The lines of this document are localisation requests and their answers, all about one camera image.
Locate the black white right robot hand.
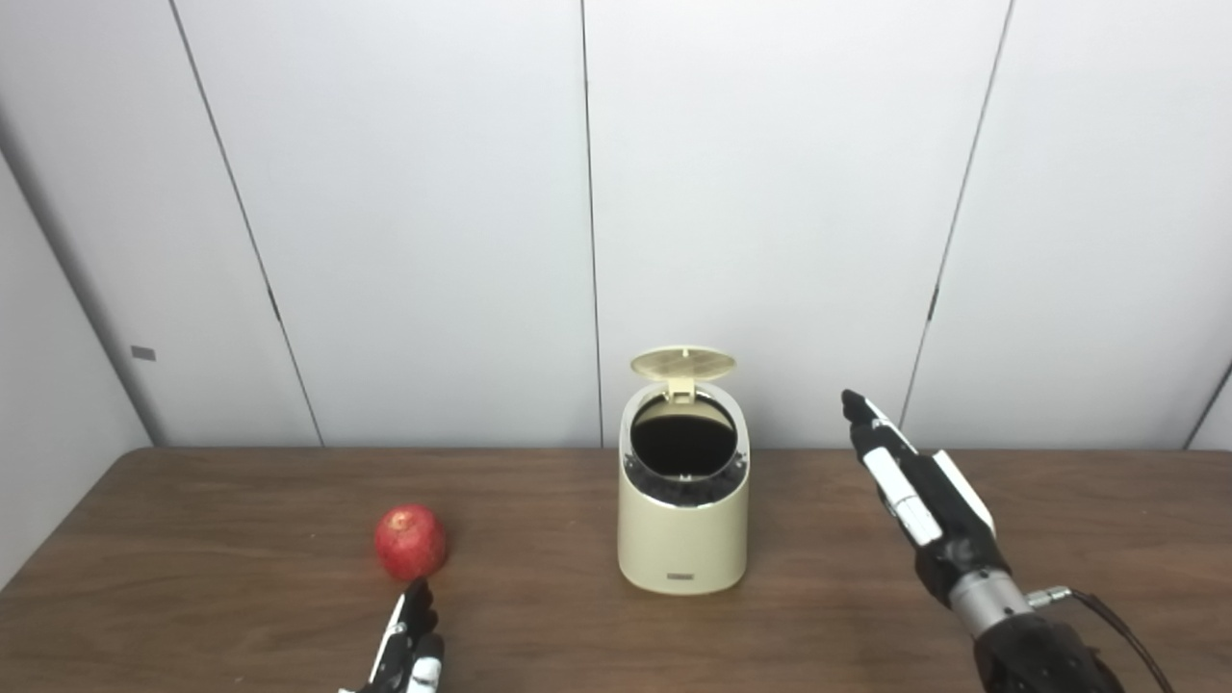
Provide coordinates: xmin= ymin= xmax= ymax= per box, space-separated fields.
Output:
xmin=841 ymin=389 xmax=1012 ymax=607

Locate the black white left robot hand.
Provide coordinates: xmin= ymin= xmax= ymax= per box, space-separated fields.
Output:
xmin=337 ymin=577 xmax=446 ymax=693

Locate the red apple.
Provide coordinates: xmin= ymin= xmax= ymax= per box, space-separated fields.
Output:
xmin=374 ymin=504 xmax=449 ymax=581

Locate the round cream bin lid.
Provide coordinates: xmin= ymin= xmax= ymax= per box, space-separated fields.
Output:
xmin=630 ymin=346 xmax=737 ymax=403

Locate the cream-colored bin body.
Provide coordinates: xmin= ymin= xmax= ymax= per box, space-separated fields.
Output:
xmin=617 ymin=380 xmax=751 ymax=596

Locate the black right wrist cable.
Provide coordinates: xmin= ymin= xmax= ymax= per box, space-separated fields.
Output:
xmin=1025 ymin=585 xmax=1177 ymax=693

